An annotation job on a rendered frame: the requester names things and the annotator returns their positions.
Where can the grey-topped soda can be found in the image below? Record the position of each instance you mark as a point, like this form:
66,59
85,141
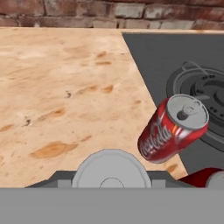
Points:
112,167

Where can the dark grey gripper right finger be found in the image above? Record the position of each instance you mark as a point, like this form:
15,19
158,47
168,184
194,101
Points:
163,178

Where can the dark grey hob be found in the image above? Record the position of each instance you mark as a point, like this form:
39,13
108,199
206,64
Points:
163,58

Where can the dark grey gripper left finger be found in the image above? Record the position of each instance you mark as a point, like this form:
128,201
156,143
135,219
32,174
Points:
59,178

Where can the red soda can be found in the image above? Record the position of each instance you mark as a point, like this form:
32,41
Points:
172,131
201,178

